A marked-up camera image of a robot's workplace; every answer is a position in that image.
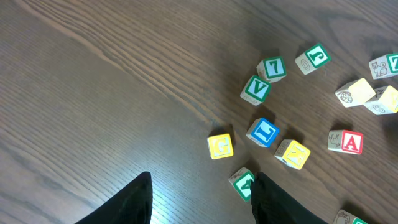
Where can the yellow block near J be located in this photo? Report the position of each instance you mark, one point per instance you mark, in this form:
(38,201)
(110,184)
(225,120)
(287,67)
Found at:
(355,93)

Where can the blue L block lower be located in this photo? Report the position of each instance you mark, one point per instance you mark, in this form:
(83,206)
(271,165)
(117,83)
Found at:
(262,132)

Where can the green 7 block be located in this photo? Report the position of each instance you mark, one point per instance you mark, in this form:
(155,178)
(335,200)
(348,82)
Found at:
(272,69)

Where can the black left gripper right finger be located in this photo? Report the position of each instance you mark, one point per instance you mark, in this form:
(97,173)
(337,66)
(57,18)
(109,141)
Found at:
(271,204)

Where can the yellow block beside R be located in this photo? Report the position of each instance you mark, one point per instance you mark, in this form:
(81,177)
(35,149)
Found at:
(292,153)

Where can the green J block left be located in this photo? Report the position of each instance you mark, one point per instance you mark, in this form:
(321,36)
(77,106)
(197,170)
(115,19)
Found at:
(312,59)

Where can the green 4 block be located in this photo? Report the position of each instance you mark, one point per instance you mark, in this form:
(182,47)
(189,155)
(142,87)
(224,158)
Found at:
(241,182)

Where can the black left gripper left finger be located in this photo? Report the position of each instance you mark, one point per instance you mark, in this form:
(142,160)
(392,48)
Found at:
(131,205)

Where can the green N block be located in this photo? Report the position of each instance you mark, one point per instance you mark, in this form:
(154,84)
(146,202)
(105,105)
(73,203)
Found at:
(344,217)

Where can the yellow block far left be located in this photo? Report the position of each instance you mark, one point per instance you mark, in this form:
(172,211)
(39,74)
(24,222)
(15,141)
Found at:
(220,146)

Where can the red A block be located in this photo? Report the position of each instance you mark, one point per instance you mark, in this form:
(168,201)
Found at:
(345,141)

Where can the green V block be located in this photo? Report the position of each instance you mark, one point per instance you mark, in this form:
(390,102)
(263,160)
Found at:
(256,90)

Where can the green Z block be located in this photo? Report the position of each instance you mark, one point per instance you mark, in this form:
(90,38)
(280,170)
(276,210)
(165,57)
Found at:
(384,66)

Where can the yellow S block left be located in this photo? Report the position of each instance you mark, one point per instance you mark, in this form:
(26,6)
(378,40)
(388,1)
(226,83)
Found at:
(384,101)

